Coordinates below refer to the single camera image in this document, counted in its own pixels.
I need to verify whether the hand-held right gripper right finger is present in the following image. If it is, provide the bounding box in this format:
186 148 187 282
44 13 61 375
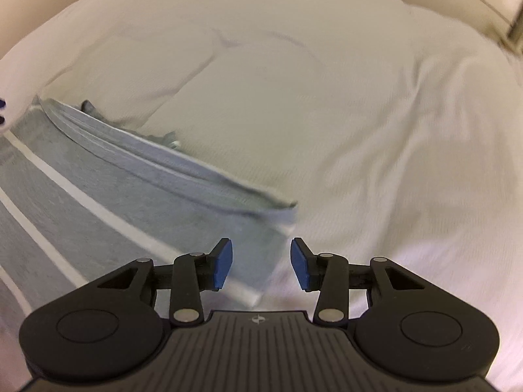
290 237 426 328

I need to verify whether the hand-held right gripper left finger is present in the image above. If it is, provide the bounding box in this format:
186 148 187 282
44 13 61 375
98 237 233 328

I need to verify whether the blue white-striped shirt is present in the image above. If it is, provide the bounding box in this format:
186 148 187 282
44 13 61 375
0 95 299 335

